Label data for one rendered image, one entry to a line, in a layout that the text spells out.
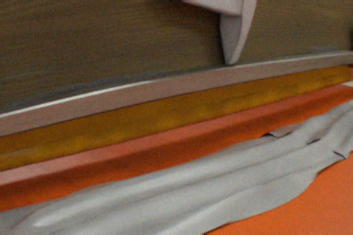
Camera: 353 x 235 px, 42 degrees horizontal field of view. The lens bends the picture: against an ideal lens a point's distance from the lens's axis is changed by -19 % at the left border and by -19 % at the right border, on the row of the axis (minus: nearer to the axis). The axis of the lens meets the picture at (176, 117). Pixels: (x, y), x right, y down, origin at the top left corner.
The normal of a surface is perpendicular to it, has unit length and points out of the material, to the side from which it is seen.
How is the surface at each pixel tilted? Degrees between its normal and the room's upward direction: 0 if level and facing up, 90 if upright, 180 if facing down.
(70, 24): 90
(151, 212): 30
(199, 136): 0
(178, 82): 90
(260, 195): 42
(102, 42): 90
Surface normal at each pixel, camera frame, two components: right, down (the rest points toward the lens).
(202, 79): 0.66, 0.15
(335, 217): -0.04, -0.97
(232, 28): -0.75, 0.19
